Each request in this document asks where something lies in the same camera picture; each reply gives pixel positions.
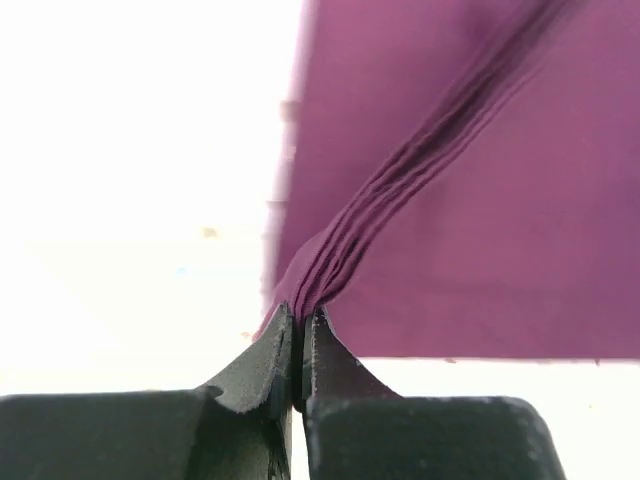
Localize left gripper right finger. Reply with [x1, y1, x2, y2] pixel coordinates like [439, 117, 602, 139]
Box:
[301, 308, 566, 480]

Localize purple cloth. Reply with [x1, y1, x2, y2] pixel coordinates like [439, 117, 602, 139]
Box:
[269, 1, 639, 360]

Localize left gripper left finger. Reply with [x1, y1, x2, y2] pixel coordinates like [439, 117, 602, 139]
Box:
[1, 304, 293, 479]

